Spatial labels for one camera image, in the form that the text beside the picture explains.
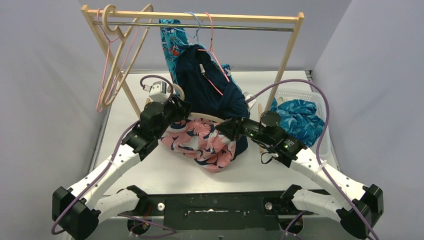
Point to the wooden hanger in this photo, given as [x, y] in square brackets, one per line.
[142, 40]
[176, 89]

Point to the wooden clothes rack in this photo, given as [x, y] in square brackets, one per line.
[146, 16]

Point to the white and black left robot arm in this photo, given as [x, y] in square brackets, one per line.
[80, 208]

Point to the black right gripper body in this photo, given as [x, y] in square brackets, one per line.
[240, 127]

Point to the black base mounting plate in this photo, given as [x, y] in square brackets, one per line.
[221, 211]

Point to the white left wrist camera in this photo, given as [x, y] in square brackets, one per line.
[159, 91]

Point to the wooden hanger front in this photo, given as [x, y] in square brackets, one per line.
[142, 40]

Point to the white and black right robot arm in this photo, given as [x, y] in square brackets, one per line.
[356, 206]

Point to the teal fish print shorts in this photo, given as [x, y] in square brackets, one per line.
[174, 44]

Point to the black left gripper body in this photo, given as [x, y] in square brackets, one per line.
[182, 108]

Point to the white shorts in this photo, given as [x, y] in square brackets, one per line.
[281, 99]

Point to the pink wire hanger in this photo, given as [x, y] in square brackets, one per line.
[113, 80]
[210, 51]

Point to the blue wire hanger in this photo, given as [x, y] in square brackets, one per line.
[196, 34]

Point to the blue shark print shorts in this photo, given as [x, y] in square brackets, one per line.
[299, 119]

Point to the pink floral shorts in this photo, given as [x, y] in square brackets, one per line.
[199, 140]

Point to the navy blue shorts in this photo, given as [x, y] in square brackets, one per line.
[206, 88]

